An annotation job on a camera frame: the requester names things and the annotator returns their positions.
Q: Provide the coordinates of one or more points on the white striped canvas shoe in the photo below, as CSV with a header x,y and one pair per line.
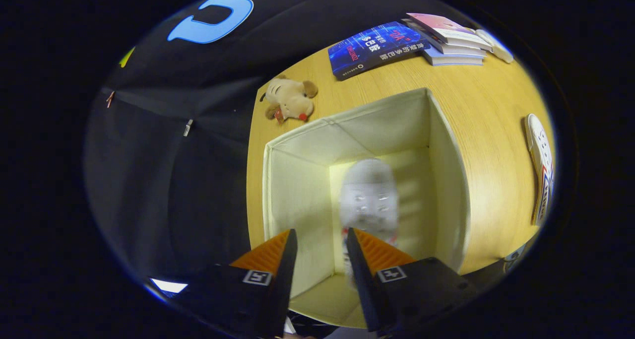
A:
x,y
540,160
369,195

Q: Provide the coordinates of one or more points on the white cloth clip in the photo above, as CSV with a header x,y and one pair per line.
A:
x,y
188,127

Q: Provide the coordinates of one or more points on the dark blue book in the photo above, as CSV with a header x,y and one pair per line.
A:
x,y
372,51

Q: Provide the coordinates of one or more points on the white paperback book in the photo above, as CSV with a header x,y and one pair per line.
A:
x,y
430,41

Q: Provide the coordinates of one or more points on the pink cloth clip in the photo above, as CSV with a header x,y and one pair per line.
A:
x,y
109,99

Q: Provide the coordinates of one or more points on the tan plush dog toy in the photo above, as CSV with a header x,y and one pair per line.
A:
x,y
290,98

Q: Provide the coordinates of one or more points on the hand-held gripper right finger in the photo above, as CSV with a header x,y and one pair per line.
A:
x,y
362,279

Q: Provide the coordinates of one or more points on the beige fabric storage box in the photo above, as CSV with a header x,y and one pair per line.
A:
x,y
302,180

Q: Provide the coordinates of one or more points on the computer monitor screen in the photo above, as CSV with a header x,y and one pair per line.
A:
x,y
168,285

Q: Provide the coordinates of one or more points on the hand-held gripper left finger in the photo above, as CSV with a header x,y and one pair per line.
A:
x,y
285,279

